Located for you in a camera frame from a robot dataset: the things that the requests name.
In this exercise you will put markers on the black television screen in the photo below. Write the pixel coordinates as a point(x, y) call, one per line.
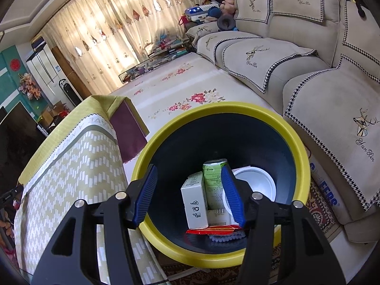
point(20, 139)

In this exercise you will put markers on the green white bottle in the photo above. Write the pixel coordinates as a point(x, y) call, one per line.
point(213, 183)

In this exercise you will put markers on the yellow green patterned tablecloth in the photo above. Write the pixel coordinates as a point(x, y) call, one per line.
point(74, 222)

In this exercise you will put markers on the red snack wrapper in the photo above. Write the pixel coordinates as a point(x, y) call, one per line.
point(220, 230)

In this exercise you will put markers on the yellow rimmed dark trash bin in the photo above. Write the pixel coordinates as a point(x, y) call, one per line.
point(241, 133)

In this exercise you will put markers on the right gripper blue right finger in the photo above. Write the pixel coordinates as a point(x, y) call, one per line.
point(232, 195)

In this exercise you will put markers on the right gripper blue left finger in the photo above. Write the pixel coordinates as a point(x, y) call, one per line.
point(141, 194)

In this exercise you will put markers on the white foam bowl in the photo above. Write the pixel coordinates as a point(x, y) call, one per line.
point(258, 179)

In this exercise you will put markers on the white floral floor rug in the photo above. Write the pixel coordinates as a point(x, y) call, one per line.
point(183, 84)

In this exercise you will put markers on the beige sectional sofa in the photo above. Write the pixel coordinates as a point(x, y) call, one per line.
point(316, 62)

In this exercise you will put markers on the cream patterned curtain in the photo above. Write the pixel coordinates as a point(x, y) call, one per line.
point(102, 38)

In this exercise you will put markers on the green white carton box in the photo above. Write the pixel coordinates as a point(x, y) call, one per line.
point(195, 201)

